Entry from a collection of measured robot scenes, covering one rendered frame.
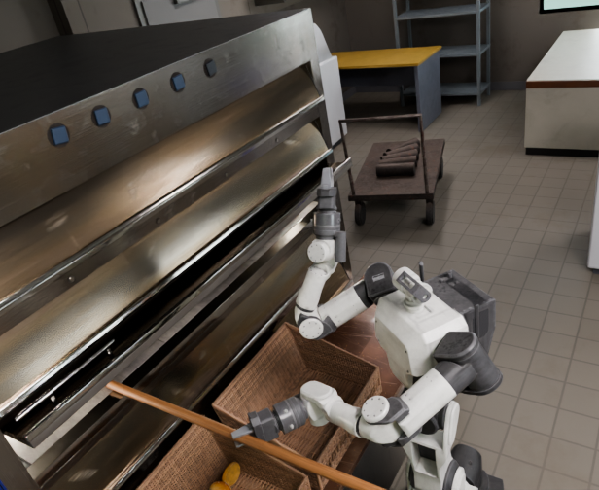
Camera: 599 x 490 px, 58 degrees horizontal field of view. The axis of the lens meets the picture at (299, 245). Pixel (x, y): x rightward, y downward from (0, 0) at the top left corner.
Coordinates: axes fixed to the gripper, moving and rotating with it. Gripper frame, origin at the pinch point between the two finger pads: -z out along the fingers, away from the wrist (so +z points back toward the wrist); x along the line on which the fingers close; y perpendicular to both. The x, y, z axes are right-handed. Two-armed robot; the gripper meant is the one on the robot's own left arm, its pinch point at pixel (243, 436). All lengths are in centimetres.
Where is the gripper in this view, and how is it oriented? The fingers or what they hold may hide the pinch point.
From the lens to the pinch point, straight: 164.7
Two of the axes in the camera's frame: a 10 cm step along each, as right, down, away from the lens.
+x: 1.8, 8.5, 5.0
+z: 9.0, -3.4, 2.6
